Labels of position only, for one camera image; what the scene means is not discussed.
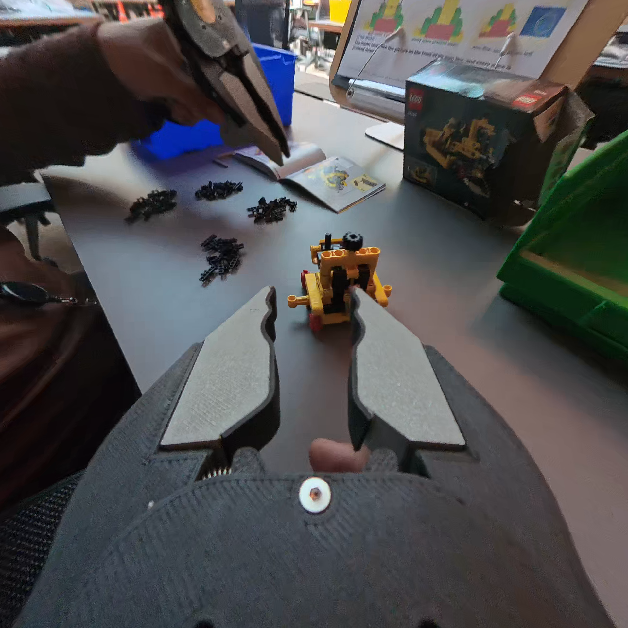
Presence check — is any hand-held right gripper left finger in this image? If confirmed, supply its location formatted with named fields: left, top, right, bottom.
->
left=159, top=286, right=281, bottom=454

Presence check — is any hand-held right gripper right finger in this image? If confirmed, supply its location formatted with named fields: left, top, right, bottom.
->
left=347, top=287, right=467, bottom=462

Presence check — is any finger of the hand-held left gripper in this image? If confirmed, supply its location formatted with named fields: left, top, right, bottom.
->
left=219, top=117, right=286, bottom=166
left=218, top=50, right=291, bottom=159

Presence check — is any yellow lego vehicle model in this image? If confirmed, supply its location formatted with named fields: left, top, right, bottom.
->
left=287, top=231, right=393, bottom=333

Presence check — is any person's left forearm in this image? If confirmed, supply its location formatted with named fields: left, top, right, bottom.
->
left=0, top=22, right=165, bottom=186

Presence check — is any pile of black lego pieces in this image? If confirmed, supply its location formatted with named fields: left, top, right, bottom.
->
left=198, top=234, right=245, bottom=287
left=124, top=189, right=179, bottom=224
left=194, top=180, right=244, bottom=202
left=246, top=196, right=298, bottom=225

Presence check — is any dark lego set box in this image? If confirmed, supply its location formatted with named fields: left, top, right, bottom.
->
left=402, top=60, right=595, bottom=226

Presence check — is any person's left hand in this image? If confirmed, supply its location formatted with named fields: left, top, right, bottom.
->
left=96, top=20, right=227, bottom=127

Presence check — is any person's right hand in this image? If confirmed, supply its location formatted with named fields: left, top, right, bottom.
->
left=309, top=438, right=371, bottom=474

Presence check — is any blue plastic bin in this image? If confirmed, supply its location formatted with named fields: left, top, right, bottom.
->
left=131, top=43, right=299, bottom=161

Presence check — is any open instruction booklet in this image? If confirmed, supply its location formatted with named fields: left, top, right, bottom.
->
left=234, top=142, right=387, bottom=215

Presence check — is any silver stand base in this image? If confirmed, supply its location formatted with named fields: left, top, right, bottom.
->
left=365, top=122, right=406, bottom=151

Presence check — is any person's leg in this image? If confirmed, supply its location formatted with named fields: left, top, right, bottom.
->
left=0, top=228, right=143, bottom=506

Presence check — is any brown cardboard sheet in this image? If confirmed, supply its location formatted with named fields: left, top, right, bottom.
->
left=520, top=250, right=609, bottom=295

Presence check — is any printed instruction sheet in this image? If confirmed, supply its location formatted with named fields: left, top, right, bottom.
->
left=339, top=0, right=589, bottom=81

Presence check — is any black key fob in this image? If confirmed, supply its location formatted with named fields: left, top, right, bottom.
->
left=0, top=281, right=79, bottom=307

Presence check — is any grey chair armrest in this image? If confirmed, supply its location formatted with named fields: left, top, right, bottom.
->
left=0, top=182, right=56, bottom=261

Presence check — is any green plastic bin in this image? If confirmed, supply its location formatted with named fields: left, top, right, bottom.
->
left=497, top=130, right=628, bottom=361

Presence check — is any black mesh chair seat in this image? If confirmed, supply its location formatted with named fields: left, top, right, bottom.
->
left=0, top=470, right=85, bottom=628

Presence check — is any instruction sheet on wooden stand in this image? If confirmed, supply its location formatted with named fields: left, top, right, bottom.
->
left=329, top=0, right=628, bottom=123

